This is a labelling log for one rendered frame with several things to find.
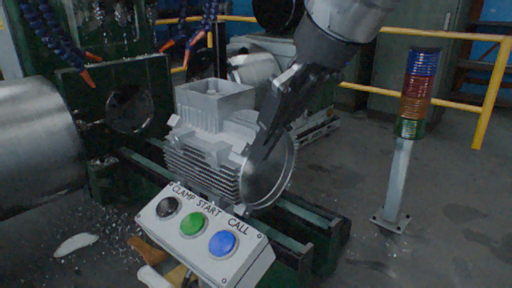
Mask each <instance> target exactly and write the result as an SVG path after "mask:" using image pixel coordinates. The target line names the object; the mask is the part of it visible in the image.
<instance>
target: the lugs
mask: <svg viewBox="0 0 512 288"><path fill-rule="evenodd" d="M182 124H183V120H182V118H181V117H180V116H177V115H175V114H173V115H172V116H171V117H170V119H169V121H168V123H167V125H168V126H170V127H171V128H173V129H175V130H176V129H179V128H181V126H182ZM290 125H291V126H292V127H293V129H292V131H291V132H289V133H290V135H292V134H293V132H294V130H295V128H296V126H295V125H294V124H293V123H291V124H290ZM249 147H250V144H249V143H248V141H247V140H244V139H242V138H237V140H236V142H235V143H234V145H233V147H232V149H231V151H232V152H233V153H235V154H236V155H237V156H239V157H242V158H247V155H248V153H249V150H248V149H249ZM292 183H293V181H292V180H291V179H289V181H288V183H287V184H286V186H285V188H284V190H285V191H288V190H289V188H290V186H291V185H292ZM251 211H252V209H251V208H249V207H248V206H244V205H243V204H241V205H239V206H236V207H235V208H234V209H233V212H235V213H237V214H239V215H241V216H243V217H244V218H248V217H249V215H250V212H251Z"/></svg>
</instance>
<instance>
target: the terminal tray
mask: <svg viewBox="0 0 512 288"><path fill-rule="evenodd" d="M212 78H214V77H212ZM182 86H185V87H182ZM246 86H247V85H243V84H239V83H236V82H230V81H227V80H223V79H220V78H214V79H211V78H206V79H203V80H200V81H196V82H191V83H187V84H184V85H180V86H176V87H175V94H176V102H177V107H178V116H180V117H181V118H182V120H183V123H185V122H186V123H187V125H189V124H191V126H195V128H196V129H197V128H199V127H200V130H201V129H203V131H204V132H206V131H207V130H208V134H210V133H211V132H213V136H215V135H216V134H220V132H221V131H222V124H223V119H224V120H226V116H228V117H229V116H230V114H234V113H237V111H239V112H241V110H253V111H254V107H255V88H254V87H252V86H248V88H245V87H246ZM216 94H218V95H220V96H215V95H216Z"/></svg>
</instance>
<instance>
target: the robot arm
mask: <svg viewBox="0 0 512 288"><path fill-rule="evenodd" d="M400 3H401V0H305V6H306V12H305V14H304V16H303V17H302V19H301V21H300V23H299V24H298V27H297V29H296V31H295V32H294V35H293V41H294V45H295V48H296V53H295V54H294V56H293V57H292V59H291V60H290V61H289V63H288V65H287V67H286V71H285V72H284V73H283V74H281V75H280V76H279V77H278V76H277V75H276V74H274V73H272V75H271V76H269V77H268V89H267V91H266V95H265V97H264V100H263V103H262V107H261V109H260V112H259V113H258V117H257V120H256V123H257V124H258V125H259V127H260V128H261V129H260V130H259V132H258V134H257V136H256V137H255V138H254V140H253V141H252V143H251V145H250V147H249V149H248V150H249V152H251V153H252V155H253V156H255V158H256V159H257V160H258V161H259V162H264V161H265V160H267V159H268V157H269V156H270V154H271V153H272V151H273V150H274V147H275V145H276V144H277V142H278V140H279V139H280V137H281V136H282V135H283V134H284V132H285V130H286V131H287V132H288V133H289V132H291V131H292V129H293V127H292V126H291V125H290V124H291V123H292V122H296V121H297V120H298V118H299V117H300V116H301V115H302V114H303V113H304V112H305V110H306V109H307V107H308V106H309V105H310V104H311V103H312V101H313V100H314V99H315V98H316V96H317V95H318V93H319V92H320V91H321V90H322V88H323V87H324V85H325V84H327V83H328V81H329V80H331V79H332V77H333V76H334V75H336V73H337V70H341V69H344V68H346V67H347V66H348V65H349V63H350V61H351V60H352V58H353V57H354V56H355V54H356V53H357V51H358V50H359V48H360V47H361V45H362V44H363V43H364V42H370V41H372V40H373V39H374V38H375V36H376V35H377V33H378V32H379V31H380V29H381V28H382V27H383V25H385V23H386V20H387V19H388V17H389V16H390V15H391V14H392V12H393V11H394V9H397V8H398V6H399V5H400ZM284 129H285V130H284Z"/></svg>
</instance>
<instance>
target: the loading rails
mask: <svg viewBox="0 0 512 288"><path fill-rule="evenodd" d="M165 140H167V138H164V137H163V136H161V135H160V134H158V133H153V137H151V138H145V139H144V140H143V141H144V146H145V152H146V158H144V157H142V156H141V155H140V154H137V153H135V152H133V151H132V150H130V149H128V148H126V147H124V146H123V147H121V148H118V149H117V148H115V147H113V146H112V147H110V153H111V157H114V158H117V159H119V161H121V166H122V173H123V178H124V182H125V186H126V192H125V193H124V194H123V195H121V196H119V200H120V202H121V203H122V204H123V205H125V206H126V207H129V206H132V205H133V204H135V203H137V202H139V203H141V204H142V205H144V206H146V205H147V204H148V203H149V202H150V201H152V200H153V199H155V198H156V197H157V196H158V195H159V194H160V193H161V192H162V190H163V189H164V188H165V187H166V186H167V185H168V184H169V183H170V182H175V180H174V173H173V172H172V171H170V170H168V169H169V167H167V166H166V165H168V164H166V163H165V161H167V160H164V158H166V157H165V156H163V155H164V154H165V152H163V150H164V149H166V148H165V147H163V146H164V145H165V144H166V143H164V142H163V141H165ZM237 219H239V220H241V221H242V222H244V223H246V224H247V225H249V226H251V227H253V228H255V229H257V230H259V231H261V232H263V233H264V234H265V235H266V236H267V237H268V239H269V240H271V242H270V244H271V247H272V250H273V252H274V254H275V260H273V262H272V263H271V264H270V267H269V268H268V269H267V271H266V272H265V273H264V275H263V276H262V277H261V279H259V281H258V282H257V284H256V287H258V288H310V276H311V272H313V273H314V274H316V275H317V276H319V277H322V278H324V279H325V280H327V279H328V277H329V276H330V275H331V274H332V273H333V272H334V271H335V270H336V268H337V261H338V251H339V245H340V239H341V233H342V223H343V217H341V216H339V215H336V214H335V213H333V212H330V211H328V210H326V209H324V208H321V207H320V206H317V205H314V204H312V203H310V202H308V201H305V200H303V199H301V198H299V197H296V196H295V195H293V194H291V193H288V192H286V191H284V190H283V191H282V192H281V193H280V200H277V204H274V207H272V208H271V209H270V208H269V211H267V210H266V212H265V213H263V212H262V214H259V216H257V215H256V217H255V216H253V215H251V214H250V215H249V217H248V218H244V217H243V216H239V217H238V218H237Z"/></svg>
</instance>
